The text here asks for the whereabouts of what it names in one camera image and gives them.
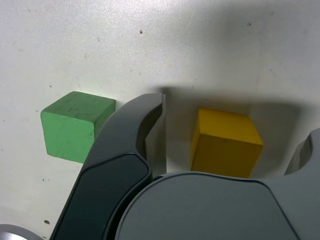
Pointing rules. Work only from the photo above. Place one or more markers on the green cube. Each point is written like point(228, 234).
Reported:
point(67, 125)

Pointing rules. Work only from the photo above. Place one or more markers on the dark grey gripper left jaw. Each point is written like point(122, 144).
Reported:
point(107, 187)

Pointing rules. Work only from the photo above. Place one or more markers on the yellow cube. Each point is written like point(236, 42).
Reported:
point(225, 145)

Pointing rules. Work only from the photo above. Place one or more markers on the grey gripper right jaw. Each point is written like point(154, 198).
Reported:
point(200, 212)

